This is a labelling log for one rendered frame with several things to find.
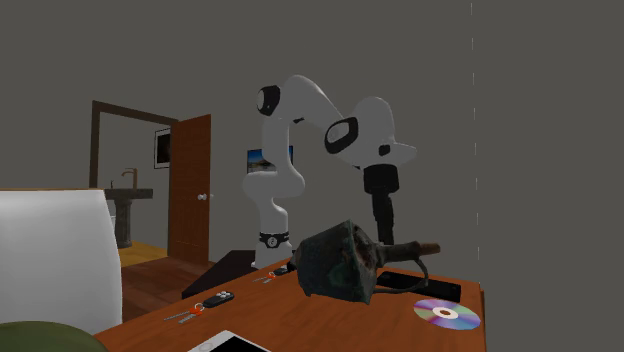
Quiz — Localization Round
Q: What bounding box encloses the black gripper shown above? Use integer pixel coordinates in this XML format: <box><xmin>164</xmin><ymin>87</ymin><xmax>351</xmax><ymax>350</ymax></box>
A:
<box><xmin>362</xmin><ymin>164</ymin><xmax>401</xmax><ymax>246</ymax></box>

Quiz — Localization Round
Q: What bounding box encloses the dark green antique jug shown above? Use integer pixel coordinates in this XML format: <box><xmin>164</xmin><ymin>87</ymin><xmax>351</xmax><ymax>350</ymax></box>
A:
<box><xmin>293</xmin><ymin>218</ymin><xmax>442</xmax><ymax>306</ymax></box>

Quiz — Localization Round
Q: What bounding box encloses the black flat box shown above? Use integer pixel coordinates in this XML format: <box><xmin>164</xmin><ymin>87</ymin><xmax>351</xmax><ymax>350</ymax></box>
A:
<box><xmin>374</xmin><ymin>270</ymin><xmax>462</xmax><ymax>304</ymax></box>

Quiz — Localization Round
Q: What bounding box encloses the black key fob with keys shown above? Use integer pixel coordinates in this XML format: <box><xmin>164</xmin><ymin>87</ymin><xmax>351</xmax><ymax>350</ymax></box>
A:
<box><xmin>251</xmin><ymin>264</ymin><xmax>292</xmax><ymax>285</ymax></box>
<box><xmin>162</xmin><ymin>290</ymin><xmax>236</xmax><ymax>325</ymax></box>

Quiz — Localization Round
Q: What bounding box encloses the shiny compact disc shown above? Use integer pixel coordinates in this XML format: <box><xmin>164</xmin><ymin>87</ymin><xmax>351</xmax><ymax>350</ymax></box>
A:
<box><xmin>412</xmin><ymin>297</ymin><xmax>483</xmax><ymax>332</ymax></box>

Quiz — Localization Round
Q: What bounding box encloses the orange wooden desk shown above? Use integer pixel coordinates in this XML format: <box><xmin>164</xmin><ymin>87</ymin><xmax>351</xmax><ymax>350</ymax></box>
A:
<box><xmin>92</xmin><ymin>262</ymin><xmax>488</xmax><ymax>352</ymax></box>

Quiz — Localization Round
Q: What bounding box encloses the dark robot stand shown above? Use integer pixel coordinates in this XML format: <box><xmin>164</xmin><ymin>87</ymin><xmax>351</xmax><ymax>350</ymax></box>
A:
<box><xmin>181</xmin><ymin>249</ymin><xmax>261</xmax><ymax>301</ymax></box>

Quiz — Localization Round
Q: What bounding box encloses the brown wooden door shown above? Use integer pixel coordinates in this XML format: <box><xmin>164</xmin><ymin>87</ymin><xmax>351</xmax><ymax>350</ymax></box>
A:
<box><xmin>167</xmin><ymin>113</ymin><xmax>214</xmax><ymax>267</ymax></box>

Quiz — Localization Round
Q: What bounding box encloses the white tablet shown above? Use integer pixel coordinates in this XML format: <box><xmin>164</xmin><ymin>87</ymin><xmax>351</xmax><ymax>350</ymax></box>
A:
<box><xmin>186</xmin><ymin>329</ymin><xmax>272</xmax><ymax>352</ymax></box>

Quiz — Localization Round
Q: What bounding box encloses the olive green cushion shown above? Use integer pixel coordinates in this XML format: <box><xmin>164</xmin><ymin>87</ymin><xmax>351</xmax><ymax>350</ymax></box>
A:
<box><xmin>0</xmin><ymin>320</ymin><xmax>111</xmax><ymax>352</ymax></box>

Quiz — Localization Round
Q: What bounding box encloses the blue landscape wall picture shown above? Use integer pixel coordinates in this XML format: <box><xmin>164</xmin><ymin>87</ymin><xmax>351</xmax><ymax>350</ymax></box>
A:
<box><xmin>245</xmin><ymin>145</ymin><xmax>295</xmax><ymax>176</ymax></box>

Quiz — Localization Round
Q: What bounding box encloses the dark framed wall picture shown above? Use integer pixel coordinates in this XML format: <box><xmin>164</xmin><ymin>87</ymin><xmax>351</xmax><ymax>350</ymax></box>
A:
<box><xmin>153</xmin><ymin>127</ymin><xmax>172</xmax><ymax>170</ymax></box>

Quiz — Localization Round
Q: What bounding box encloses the dark pedestal sink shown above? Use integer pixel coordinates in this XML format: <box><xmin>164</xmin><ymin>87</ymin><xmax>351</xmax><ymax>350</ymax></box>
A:
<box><xmin>103</xmin><ymin>167</ymin><xmax>155</xmax><ymax>250</ymax></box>

